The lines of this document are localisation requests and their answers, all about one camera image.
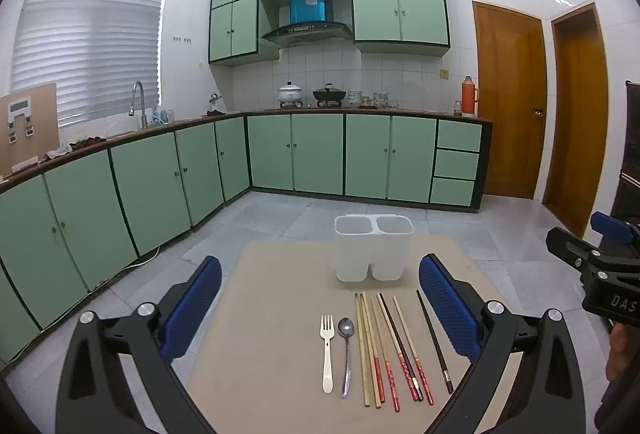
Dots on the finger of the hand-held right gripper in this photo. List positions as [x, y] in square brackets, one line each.
[607, 225]
[565, 241]

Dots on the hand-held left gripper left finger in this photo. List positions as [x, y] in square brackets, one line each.
[192, 309]

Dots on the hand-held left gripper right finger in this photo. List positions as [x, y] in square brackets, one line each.
[450, 309]

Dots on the black chopstick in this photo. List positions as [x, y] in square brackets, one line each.
[435, 344]
[387, 306]

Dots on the white two-compartment utensil holder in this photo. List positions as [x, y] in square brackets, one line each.
[372, 259]

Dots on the metal spoon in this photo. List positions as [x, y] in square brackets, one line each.
[346, 328]

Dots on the white plastic fork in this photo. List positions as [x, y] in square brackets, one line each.
[327, 364]

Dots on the beige table cover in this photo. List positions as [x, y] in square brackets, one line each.
[280, 314]

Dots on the black cabinet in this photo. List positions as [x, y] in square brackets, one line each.
[632, 138]

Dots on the closed wooden door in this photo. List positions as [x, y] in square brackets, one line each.
[505, 103]

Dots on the small glass bottle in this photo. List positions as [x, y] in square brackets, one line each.
[457, 108]

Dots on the red thermos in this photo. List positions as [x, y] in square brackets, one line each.
[468, 96]

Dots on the dark cloth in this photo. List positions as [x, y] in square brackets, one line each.
[90, 142]

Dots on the blue dish soap bottle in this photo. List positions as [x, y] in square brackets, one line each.
[158, 113]

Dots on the green base cabinets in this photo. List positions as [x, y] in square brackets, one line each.
[320, 153]

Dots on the metal kitchen faucet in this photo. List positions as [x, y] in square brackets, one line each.
[144, 111]

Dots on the light grey cloth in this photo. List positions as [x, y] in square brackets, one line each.
[59, 152]

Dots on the metal kettle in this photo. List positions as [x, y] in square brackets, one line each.
[215, 103]

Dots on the white lidded pot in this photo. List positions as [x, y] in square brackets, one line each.
[290, 94]

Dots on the wooden board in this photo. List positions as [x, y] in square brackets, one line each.
[45, 123]

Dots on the black wok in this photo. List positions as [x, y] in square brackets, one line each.
[329, 93]

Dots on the white window blind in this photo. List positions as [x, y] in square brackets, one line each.
[85, 43]

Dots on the blue range hood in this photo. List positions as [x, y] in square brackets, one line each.
[305, 33]

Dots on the blue hood chimney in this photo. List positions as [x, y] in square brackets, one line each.
[307, 8]

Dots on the wooden door with frame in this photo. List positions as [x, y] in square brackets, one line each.
[575, 123]

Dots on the wall hook strip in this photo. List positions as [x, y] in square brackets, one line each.
[182, 39]

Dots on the green wall cabinets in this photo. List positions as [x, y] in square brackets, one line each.
[385, 8]

